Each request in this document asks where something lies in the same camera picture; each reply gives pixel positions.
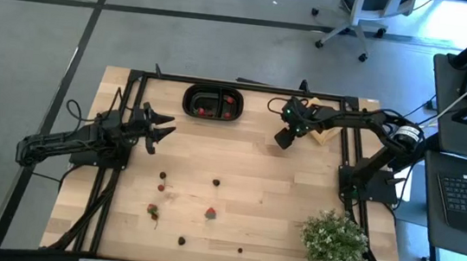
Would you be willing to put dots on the red berry with leaf and stem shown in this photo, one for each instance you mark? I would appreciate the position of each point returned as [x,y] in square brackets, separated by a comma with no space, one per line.
[151,209]

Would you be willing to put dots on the black aluminium table frame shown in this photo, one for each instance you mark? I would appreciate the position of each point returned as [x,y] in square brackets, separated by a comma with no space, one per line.
[178,78]

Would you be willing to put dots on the small red berry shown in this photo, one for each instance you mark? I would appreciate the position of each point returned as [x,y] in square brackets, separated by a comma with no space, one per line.
[208,113]
[227,115]

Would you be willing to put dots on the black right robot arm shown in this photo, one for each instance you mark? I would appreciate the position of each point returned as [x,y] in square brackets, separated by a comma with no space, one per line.
[361,118]

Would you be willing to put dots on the red cherry with green stem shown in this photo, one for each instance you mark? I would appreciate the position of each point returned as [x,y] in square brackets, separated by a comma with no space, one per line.
[161,187]

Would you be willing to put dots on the black plastic food container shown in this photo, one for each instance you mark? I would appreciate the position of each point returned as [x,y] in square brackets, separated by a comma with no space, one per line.
[195,96]

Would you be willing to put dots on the black berry with pointed calyx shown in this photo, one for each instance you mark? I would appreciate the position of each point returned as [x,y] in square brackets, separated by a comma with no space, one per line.
[240,250]

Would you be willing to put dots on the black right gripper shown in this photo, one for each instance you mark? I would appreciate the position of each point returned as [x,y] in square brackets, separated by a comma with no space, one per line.
[298,129]

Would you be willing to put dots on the red raspberry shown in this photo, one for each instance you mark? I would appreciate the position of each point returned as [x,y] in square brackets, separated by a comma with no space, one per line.
[201,111]

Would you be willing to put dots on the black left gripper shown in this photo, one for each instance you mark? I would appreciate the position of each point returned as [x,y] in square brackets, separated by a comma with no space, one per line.
[138,122]

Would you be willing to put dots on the smooth dark round berry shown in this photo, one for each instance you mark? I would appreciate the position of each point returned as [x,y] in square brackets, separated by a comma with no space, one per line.
[181,241]
[162,175]

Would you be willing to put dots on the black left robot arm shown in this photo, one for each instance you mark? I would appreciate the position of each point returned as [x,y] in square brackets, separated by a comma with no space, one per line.
[63,141]

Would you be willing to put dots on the red radish with thin root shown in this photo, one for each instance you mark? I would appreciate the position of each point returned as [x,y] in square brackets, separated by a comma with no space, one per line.
[230,100]

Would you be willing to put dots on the bumpy blackberry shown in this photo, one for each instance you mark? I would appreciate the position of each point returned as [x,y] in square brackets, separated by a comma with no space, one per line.
[216,182]

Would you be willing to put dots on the potted plant with white flowers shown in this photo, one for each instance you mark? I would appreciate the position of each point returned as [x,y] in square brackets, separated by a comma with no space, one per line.
[334,243]

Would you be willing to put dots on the white and blue office chair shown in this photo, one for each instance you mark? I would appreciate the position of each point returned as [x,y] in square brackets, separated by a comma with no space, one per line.
[373,2]

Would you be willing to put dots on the strawberry with green leaves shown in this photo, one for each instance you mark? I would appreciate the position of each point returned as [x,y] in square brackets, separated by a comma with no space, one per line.
[210,213]

